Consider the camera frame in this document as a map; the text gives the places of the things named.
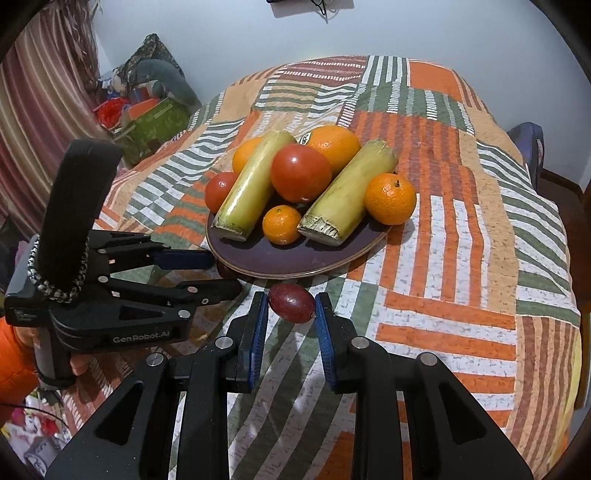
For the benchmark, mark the grey plush toy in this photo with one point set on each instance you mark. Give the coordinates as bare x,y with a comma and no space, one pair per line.
161,74

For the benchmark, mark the person's left forearm orange sleeve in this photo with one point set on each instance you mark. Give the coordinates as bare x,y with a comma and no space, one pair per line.
14,364

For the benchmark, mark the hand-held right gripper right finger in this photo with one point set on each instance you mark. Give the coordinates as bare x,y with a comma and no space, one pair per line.
325,344

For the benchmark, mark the purple ceramic plate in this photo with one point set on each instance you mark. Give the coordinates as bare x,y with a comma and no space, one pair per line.
286,261

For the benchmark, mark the striped curtain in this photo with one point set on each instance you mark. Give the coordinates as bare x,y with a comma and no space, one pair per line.
37,115

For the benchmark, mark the dark floral bag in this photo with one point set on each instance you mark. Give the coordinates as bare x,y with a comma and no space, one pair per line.
152,46

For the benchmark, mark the wall-mounted television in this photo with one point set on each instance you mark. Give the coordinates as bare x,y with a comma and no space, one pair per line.
286,1

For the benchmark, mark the person's left hand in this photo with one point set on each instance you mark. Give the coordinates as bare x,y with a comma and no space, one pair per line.
79,364

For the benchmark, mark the green patterned box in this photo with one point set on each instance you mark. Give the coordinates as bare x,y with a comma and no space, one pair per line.
152,127

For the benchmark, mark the blue bag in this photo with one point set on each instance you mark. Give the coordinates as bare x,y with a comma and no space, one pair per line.
528,147

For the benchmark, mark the large red tomato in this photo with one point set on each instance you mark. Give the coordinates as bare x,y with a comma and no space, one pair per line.
300,173

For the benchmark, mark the red plastic bag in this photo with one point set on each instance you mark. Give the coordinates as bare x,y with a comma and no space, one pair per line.
108,113

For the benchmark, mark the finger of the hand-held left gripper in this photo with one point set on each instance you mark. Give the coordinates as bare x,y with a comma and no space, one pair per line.
184,259
217,290

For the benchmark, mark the dark red plum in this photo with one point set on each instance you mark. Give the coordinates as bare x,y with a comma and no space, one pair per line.
291,303

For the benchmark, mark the yellow sugarcane piece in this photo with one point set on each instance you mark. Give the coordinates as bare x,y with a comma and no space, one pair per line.
346,196
251,189

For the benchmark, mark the large orange with sticker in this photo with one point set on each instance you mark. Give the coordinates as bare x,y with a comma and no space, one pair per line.
337,145

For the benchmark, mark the small mandarin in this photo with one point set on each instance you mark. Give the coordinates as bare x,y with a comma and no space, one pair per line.
390,198
281,225

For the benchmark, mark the orange cardboard box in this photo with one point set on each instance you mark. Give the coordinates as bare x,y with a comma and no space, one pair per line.
143,108

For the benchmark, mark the plain large orange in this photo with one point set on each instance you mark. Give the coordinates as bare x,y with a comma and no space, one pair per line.
244,157

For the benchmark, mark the striped patchwork blanket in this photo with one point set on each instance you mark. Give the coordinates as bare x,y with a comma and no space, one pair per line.
461,230

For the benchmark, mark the small red tomato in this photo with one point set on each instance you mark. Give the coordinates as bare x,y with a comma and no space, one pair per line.
220,191

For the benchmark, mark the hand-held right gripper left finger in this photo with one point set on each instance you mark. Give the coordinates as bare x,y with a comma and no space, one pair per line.
256,344

